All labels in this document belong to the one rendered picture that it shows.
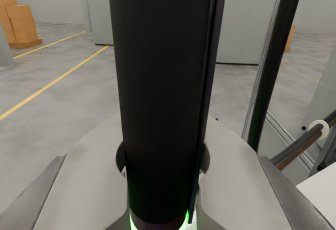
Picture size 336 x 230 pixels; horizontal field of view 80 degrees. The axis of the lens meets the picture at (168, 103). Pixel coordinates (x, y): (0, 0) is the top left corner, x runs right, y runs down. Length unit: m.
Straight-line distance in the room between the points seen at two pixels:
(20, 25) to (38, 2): 6.53
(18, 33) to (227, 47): 6.52
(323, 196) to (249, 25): 5.37
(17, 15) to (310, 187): 8.13
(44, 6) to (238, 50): 11.54
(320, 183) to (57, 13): 14.08
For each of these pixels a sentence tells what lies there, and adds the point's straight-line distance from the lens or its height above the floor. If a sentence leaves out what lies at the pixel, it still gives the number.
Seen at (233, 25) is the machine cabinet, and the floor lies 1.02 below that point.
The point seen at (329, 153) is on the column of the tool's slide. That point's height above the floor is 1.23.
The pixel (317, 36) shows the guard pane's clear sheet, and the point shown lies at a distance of 1.19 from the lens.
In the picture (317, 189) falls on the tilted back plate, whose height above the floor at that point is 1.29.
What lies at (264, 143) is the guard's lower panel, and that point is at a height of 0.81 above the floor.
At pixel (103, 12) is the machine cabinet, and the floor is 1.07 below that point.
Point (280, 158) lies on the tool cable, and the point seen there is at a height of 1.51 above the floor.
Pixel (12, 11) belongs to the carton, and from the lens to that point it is 8.28.
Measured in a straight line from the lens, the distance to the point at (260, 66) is 1.57.
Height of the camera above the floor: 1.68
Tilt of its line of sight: 29 degrees down
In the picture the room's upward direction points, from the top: 2 degrees clockwise
